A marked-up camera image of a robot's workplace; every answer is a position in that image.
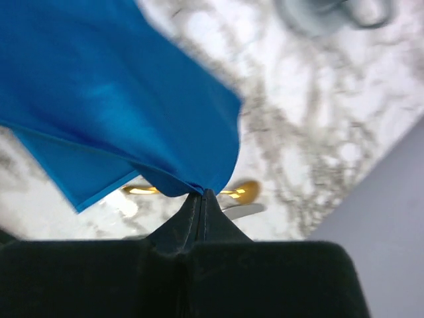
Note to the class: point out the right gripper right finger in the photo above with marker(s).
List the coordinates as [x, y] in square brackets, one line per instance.
[229, 275]

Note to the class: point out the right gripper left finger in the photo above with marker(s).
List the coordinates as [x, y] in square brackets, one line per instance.
[101, 278]

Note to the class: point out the blue satin napkin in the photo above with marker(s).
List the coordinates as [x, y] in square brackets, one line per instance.
[98, 96]

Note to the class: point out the silver utensil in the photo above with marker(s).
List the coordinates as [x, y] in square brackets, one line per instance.
[240, 211]

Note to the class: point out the gold spoon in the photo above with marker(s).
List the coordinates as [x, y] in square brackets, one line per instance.
[246, 193]

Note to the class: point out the grey blue saucer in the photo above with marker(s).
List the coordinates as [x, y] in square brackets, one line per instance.
[312, 18]

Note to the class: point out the grey blue mug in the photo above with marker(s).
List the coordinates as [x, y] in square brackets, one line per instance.
[358, 14]

